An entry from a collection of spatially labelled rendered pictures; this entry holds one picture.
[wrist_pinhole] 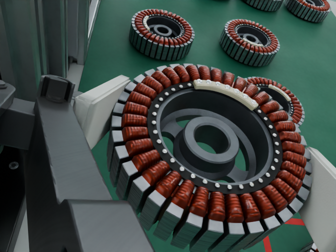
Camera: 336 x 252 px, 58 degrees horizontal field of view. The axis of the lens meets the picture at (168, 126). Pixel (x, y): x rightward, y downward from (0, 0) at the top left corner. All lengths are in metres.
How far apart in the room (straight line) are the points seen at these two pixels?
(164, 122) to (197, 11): 0.54
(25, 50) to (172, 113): 0.13
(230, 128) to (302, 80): 0.47
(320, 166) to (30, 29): 0.21
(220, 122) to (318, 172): 0.06
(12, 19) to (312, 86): 0.53
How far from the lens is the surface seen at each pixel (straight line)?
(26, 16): 0.25
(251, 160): 0.19
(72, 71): 0.48
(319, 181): 0.17
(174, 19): 0.58
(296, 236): 0.41
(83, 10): 0.44
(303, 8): 0.86
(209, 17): 0.70
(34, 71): 0.28
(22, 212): 0.34
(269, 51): 0.60
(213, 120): 0.18
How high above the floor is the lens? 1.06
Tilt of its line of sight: 48 degrees down
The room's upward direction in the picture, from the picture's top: 21 degrees clockwise
